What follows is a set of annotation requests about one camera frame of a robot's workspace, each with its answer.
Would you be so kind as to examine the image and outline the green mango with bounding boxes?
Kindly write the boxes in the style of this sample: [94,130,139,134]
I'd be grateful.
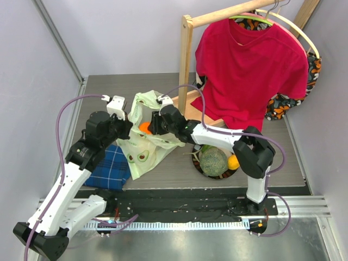
[201,145,215,153]

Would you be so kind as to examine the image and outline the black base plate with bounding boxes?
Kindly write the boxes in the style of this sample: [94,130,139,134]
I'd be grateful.
[99,188,278,223]

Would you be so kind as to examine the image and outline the green cantaloupe melon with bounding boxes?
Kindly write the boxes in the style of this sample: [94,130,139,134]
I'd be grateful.
[200,148,228,177]

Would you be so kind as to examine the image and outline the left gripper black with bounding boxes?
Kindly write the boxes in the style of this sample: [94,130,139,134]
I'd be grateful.
[101,111,133,148]

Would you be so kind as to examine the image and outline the orange black patterned garment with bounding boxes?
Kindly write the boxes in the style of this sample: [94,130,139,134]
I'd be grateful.
[192,10,323,122]

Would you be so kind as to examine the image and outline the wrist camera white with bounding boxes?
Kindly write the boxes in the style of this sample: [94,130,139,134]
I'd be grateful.
[102,95,126,120]
[156,95,173,110]

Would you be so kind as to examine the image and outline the black fruit plate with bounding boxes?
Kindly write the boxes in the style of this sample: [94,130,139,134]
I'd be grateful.
[190,145,240,179]

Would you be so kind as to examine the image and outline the cream clothes hanger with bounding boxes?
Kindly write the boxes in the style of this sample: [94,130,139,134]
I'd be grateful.
[256,9,321,59]

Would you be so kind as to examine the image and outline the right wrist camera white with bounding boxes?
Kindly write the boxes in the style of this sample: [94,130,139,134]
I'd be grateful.
[156,95,173,110]

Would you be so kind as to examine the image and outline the white slotted cable duct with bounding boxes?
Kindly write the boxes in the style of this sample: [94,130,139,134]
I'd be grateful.
[78,219,250,233]

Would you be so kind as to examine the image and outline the yellow lemon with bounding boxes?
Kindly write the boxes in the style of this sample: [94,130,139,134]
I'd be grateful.
[228,154,240,170]

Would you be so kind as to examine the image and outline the orange fruit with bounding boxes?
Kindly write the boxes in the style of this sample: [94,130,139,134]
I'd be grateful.
[139,122,152,135]

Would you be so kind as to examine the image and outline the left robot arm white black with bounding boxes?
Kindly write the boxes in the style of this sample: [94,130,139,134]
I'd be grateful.
[13,111,133,260]

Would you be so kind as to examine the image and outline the blue plaid cloth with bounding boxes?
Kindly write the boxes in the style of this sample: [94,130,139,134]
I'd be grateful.
[83,145,131,191]

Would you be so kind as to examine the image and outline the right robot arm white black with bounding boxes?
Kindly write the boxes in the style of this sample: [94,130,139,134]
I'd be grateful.
[147,105,275,215]

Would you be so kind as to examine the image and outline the red t-shirt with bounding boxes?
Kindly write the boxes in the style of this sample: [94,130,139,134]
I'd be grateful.
[190,18,309,141]

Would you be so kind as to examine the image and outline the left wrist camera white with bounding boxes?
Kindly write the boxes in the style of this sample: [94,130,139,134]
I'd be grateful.
[102,95,126,120]

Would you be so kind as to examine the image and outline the green clothes hanger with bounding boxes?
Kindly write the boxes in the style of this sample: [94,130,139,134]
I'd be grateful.
[228,0,291,28]

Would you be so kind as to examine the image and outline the wooden clothes rack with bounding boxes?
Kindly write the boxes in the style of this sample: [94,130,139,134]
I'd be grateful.
[173,1,319,120]

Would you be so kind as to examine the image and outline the green avocado plastic bag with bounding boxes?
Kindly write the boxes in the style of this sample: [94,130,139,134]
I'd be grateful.
[116,90,185,180]

